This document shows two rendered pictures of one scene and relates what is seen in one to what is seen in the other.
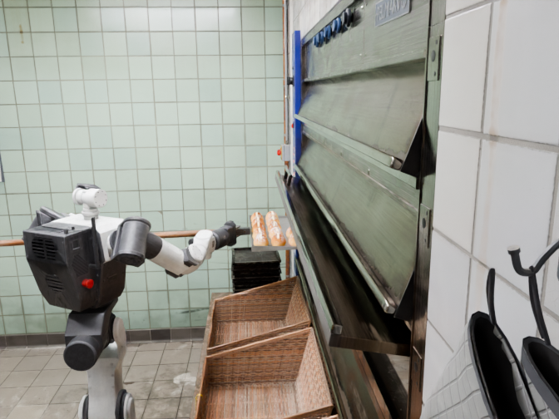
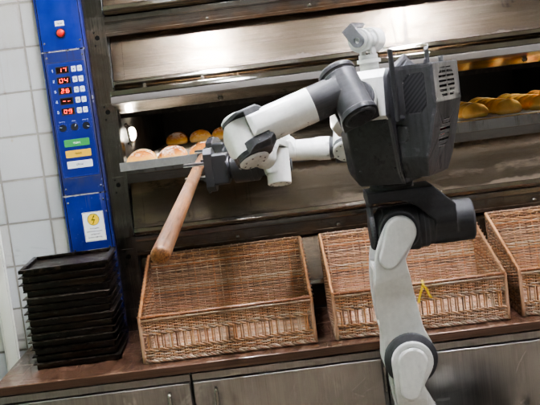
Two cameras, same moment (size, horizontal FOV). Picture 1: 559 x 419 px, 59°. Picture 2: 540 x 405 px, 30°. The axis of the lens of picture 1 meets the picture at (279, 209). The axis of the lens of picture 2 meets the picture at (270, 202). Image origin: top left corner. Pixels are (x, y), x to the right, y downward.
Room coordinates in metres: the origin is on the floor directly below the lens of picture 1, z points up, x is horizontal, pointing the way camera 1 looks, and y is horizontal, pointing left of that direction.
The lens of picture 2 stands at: (1.88, 3.41, 1.39)
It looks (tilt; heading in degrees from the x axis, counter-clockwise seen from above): 7 degrees down; 274
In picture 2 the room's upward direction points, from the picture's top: 7 degrees counter-clockwise
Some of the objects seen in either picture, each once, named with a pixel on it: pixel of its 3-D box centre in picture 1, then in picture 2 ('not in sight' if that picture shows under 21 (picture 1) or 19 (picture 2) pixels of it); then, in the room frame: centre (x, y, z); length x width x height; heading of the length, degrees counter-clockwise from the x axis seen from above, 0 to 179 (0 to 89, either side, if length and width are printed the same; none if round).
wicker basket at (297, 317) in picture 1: (257, 322); (227, 296); (2.27, 0.12, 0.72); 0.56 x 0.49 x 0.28; 4
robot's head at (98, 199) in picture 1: (90, 200); (367, 44); (1.74, 0.68, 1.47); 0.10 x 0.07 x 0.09; 64
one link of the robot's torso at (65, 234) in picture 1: (81, 258); (396, 117); (1.69, 0.72, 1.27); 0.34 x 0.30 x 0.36; 64
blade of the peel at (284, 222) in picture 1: (287, 229); (205, 152); (2.30, -0.04, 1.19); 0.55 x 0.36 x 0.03; 4
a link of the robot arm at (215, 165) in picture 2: not in sight; (227, 167); (2.16, 0.67, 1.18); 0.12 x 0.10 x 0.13; 176
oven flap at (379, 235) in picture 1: (331, 179); (365, 30); (1.70, -0.18, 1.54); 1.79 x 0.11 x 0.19; 3
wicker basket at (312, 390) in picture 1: (260, 394); (408, 273); (1.66, 0.08, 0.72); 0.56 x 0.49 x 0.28; 3
